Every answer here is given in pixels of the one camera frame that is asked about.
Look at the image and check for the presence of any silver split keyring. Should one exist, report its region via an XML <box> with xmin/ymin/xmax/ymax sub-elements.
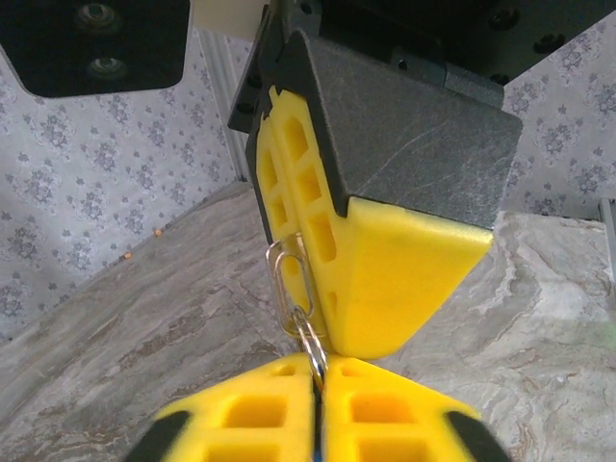
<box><xmin>293</xmin><ymin>307</ymin><xmax>331</xmax><ymax>386</ymax></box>

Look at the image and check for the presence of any aluminium right side rail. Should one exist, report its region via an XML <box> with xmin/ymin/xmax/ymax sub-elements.
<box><xmin>596</xmin><ymin>195</ymin><xmax>616</xmax><ymax>285</ymax></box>

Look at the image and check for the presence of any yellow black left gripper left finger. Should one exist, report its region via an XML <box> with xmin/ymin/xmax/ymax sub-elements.
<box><xmin>129</xmin><ymin>353</ymin><xmax>321</xmax><ymax>462</ymax></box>

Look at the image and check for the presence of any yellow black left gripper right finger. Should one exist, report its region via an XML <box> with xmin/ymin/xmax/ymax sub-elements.
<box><xmin>321</xmin><ymin>355</ymin><xmax>511</xmax><ymax>462</ymax></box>

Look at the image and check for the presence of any silver oblong clasp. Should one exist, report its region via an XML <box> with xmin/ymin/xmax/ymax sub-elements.
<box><xmin>266</xmin><ymin>233</ymin><xmax>321</xmax><ymax>338</ymax></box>

